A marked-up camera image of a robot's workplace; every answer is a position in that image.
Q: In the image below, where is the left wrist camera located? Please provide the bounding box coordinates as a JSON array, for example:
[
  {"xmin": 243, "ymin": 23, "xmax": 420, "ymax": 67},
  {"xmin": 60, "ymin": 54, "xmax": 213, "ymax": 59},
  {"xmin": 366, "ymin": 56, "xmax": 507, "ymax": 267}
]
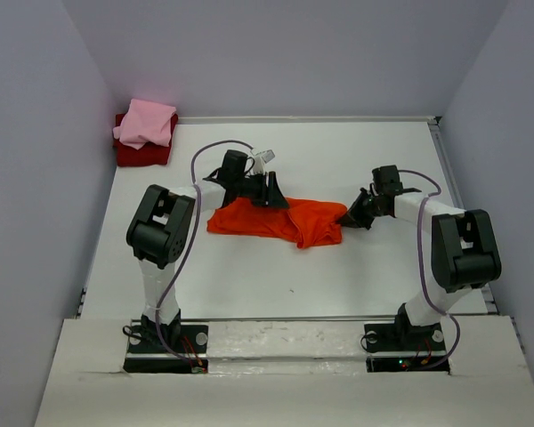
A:
[{"xmin": 251, "ymin": 149, "xmax": 275, "ymax": 175}]

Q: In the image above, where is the orange t shirt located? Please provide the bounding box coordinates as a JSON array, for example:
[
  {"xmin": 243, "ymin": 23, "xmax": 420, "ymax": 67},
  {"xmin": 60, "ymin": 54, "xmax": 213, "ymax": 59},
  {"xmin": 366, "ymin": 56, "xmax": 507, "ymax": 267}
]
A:
[{"xmin": 206, "ymin": 197, "xmax": 347, "ymax": 249}]

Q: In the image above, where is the dark red folded t shirt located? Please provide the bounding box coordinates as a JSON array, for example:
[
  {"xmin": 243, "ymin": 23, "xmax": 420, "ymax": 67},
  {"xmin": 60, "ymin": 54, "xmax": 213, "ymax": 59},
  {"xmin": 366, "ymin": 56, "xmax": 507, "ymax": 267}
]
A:
[{"xmin": 112, "ymin": 138, "xmax": 173, "ymax": 167}]

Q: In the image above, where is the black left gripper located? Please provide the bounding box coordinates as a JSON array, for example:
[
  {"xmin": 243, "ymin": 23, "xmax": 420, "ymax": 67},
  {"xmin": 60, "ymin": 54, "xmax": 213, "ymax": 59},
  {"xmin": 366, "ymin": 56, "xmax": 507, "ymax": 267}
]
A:
[{"xmin": 234, "ymin": 172, "xmax": 289, "ymax": 210}]

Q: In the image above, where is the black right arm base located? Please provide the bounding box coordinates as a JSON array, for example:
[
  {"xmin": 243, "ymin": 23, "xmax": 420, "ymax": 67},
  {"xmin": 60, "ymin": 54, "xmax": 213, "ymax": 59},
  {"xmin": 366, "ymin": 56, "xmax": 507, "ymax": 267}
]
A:
[{"xmin": 360, "ymin": 323, "xmax": 450, "ymax": 373}]

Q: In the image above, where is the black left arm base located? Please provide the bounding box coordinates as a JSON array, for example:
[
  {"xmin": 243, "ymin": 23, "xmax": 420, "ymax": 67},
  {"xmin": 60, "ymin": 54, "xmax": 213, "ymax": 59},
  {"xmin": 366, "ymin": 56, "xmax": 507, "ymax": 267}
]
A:
[{"xmin": 122, "ymin": 322, "xmax": 209, "ymax": 375}]

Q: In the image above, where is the pink folded t shirt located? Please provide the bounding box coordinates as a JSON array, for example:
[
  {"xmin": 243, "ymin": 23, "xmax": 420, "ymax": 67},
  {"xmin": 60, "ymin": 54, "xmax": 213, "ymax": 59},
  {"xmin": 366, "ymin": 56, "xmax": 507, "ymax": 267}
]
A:
[{"xmin": 112, "ymin": 99, "xmax": 177, "ymax": 150}]

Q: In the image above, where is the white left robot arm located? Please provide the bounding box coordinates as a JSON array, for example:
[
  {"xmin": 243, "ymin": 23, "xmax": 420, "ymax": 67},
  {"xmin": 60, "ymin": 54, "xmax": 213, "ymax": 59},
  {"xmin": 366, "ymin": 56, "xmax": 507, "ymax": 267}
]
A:
[{"xmin": 125, "ymin": 149, "xmax": 289, "ymax": 355}]

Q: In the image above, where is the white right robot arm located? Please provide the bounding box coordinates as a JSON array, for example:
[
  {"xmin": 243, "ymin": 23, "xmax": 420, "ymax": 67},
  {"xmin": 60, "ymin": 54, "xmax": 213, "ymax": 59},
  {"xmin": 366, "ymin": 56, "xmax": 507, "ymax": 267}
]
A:
[{"xmin": 338, "ymin": 165, "xmax": 502, "ymax": 353}]

